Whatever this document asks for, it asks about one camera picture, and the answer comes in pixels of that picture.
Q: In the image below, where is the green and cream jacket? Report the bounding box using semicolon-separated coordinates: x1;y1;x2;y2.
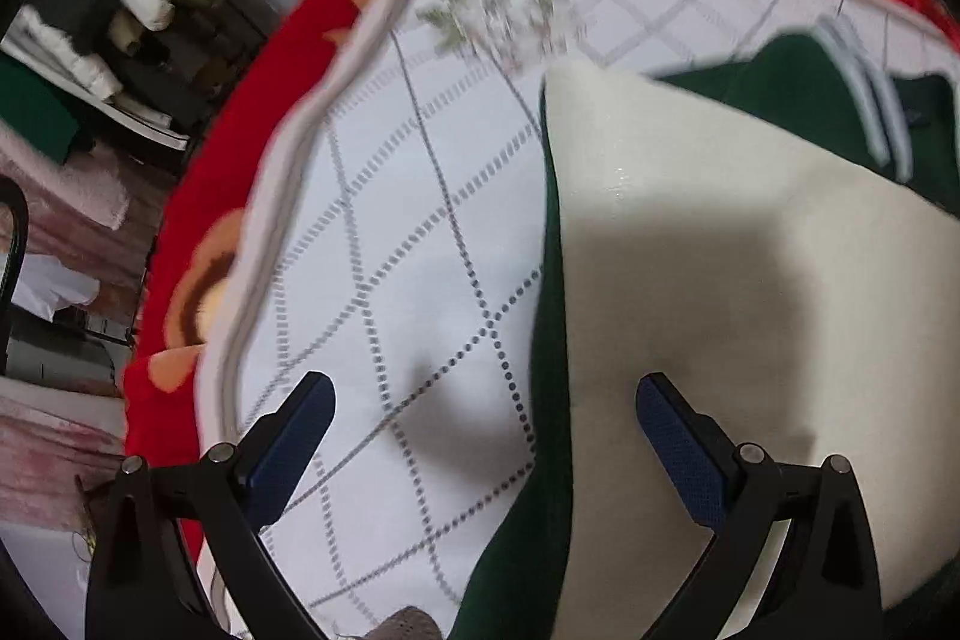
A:
448;32;960;640

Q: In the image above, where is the white checked quilt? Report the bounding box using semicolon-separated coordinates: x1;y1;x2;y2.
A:
193;0;960;640

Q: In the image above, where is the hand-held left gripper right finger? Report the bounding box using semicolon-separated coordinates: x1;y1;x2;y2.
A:
635;372;886;640

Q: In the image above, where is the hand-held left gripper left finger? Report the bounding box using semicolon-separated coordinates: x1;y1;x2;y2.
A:
85;371;336;640

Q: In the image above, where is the pile of folded clothes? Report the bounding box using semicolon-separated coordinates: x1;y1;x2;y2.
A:
4;0;263;150

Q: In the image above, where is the grey knitted cloth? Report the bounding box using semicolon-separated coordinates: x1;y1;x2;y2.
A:
358;606;443;640

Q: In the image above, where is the pink fuzzy cloth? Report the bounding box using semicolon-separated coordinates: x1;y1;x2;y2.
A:
0;111;162;292

